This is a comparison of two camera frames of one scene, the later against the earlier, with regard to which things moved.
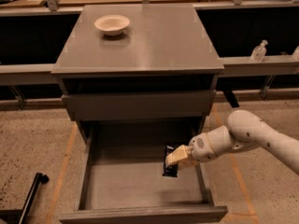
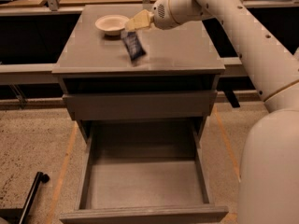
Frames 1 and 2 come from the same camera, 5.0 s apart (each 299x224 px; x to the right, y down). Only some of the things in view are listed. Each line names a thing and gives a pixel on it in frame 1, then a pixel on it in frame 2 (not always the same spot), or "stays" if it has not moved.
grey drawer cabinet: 146,72 stays
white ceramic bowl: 112,24 stays
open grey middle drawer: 121,175 stays
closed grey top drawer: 152,105 stays
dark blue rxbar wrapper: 171,170 → 134,46
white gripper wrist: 199,149 → 161,15
